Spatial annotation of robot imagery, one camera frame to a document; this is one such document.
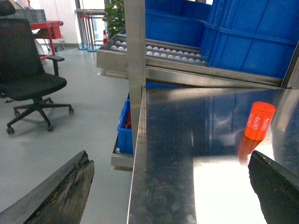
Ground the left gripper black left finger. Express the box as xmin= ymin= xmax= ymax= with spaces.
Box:
xmin=0 ymin=151 xmax=94 ymax=224

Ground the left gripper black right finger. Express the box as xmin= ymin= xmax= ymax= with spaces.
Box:
xmin=248 ymin=150 xmax=299 ymax=224

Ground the orange cylindrical capacitor 4680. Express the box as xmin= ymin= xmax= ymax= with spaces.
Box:
xmin=244 ymin=101 xmax=276 ymax=141

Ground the small blue bin below table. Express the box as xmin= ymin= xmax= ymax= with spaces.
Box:
xmin=117 ymin=99 xmax=133 ymax=154

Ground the black office chair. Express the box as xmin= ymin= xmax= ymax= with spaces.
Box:
xmin=0 ymin=0 xmax=73 ymax=134

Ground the large blue plastic crate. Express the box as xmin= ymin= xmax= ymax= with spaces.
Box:
xmin=200 ymin=0 xmax=299 ymax=79

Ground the steel roller rack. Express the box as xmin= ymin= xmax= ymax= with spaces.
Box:
xmin=97 ymin=30 xmax=299 ymax=89

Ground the grey plastic crate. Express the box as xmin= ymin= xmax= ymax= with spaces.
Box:
xmin=3 ymin=9 xmax=47 ymax=23

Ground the blue crate behind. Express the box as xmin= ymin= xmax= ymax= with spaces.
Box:
xmin=145 ymin=0 xmax=212 ymax=47

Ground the green potted plant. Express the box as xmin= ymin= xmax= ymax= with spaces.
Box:
xmin=103 ymin=0 xmax=125 ymax=39

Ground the red conveyor frame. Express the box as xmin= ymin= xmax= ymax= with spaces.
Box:
xmin=30 ymin=21 xmax=64 ymax=56

